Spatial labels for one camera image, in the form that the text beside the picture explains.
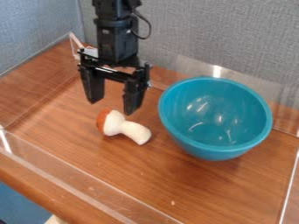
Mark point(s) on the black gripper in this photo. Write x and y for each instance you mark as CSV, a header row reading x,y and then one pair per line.
x,y
115,62

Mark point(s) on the brown and white toy mushroom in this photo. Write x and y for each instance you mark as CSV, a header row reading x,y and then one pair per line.
x,y
112,123

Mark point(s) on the blue plastic bowl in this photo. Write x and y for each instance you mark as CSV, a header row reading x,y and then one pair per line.
x,y
215,117

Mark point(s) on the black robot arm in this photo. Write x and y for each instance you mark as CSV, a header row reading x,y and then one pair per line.
x,y
118,9

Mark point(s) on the clear acrylic back barrier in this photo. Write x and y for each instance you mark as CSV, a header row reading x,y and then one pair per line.
x,y
174,67

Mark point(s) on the clear acrylic barrier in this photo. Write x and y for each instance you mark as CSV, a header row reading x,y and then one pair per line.
x,y
174,67
94,191

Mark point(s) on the clear acrylic front barrier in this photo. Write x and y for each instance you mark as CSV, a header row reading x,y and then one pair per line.
x,y
94,191

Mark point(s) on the clear acrylic corner bracket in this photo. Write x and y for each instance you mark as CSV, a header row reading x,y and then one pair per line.
x,y
76,46

